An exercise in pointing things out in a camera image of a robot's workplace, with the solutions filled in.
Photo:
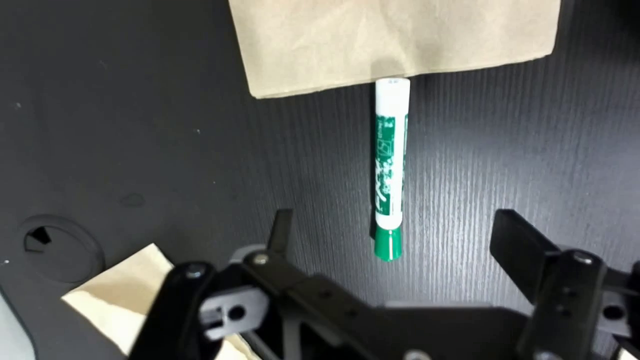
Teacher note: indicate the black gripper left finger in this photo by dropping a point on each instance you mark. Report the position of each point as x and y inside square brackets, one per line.
[200, 301]

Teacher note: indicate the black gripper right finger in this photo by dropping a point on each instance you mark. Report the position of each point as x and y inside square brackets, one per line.
[573, 301]

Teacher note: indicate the green and white marker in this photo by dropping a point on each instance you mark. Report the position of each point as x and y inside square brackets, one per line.
[391, 167]

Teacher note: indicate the tan paper napkin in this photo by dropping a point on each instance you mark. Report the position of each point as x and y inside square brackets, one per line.
[400, 41]
[126, 292]

